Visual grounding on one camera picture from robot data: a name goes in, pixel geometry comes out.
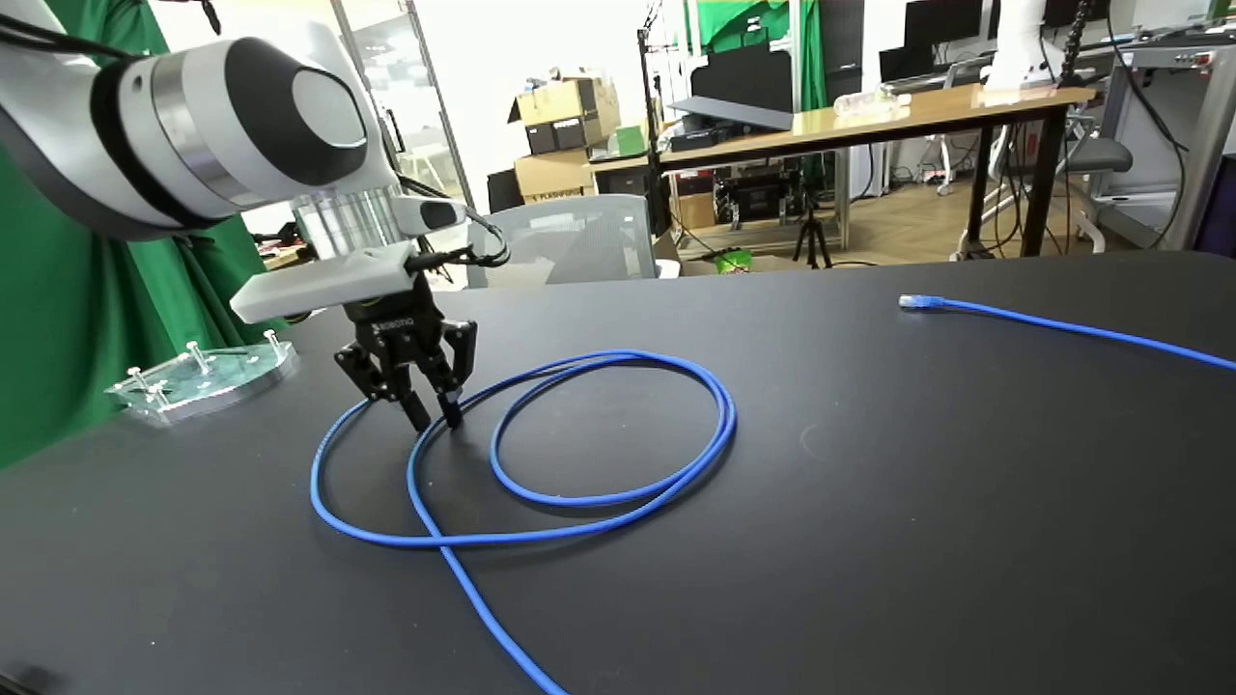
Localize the long wooden desk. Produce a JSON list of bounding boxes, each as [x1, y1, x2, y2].
[[594, 86, 1095, 257]]

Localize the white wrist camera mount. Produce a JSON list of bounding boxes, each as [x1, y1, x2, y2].
[[233, 194, 510, 326]]

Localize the green backdrop curtain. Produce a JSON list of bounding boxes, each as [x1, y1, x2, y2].
[[0, 0, 293, 470]]

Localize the clear acrylic plate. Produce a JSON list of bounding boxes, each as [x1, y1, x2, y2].
[[110, 333, 299, 430]]

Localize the stacked cardboard boxes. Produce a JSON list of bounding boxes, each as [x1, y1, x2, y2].
[[510, 76, 617, 201]]

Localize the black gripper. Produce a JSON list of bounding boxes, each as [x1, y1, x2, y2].
[[336, 278, 480, 430]]

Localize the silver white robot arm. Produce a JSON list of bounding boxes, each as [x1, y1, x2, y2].
[[0, 0, 474, 425]]

